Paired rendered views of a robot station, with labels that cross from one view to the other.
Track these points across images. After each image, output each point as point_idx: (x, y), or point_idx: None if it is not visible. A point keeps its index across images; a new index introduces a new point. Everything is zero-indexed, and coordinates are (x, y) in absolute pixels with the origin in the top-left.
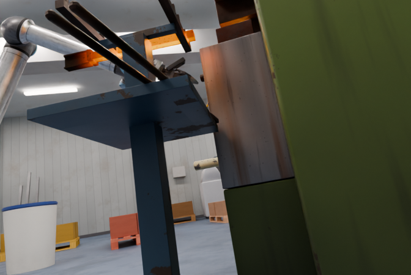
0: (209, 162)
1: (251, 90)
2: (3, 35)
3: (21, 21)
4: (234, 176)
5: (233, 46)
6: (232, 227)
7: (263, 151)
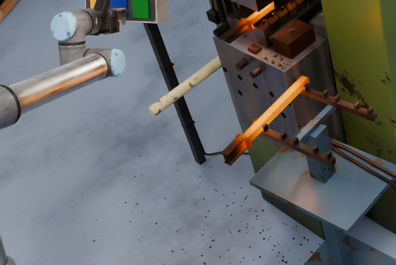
0: (170, 102)
1: (320, 89)
2: None
3: (16, 102)
4: None
5: (309, 59)
6: None
7: (327, 127)
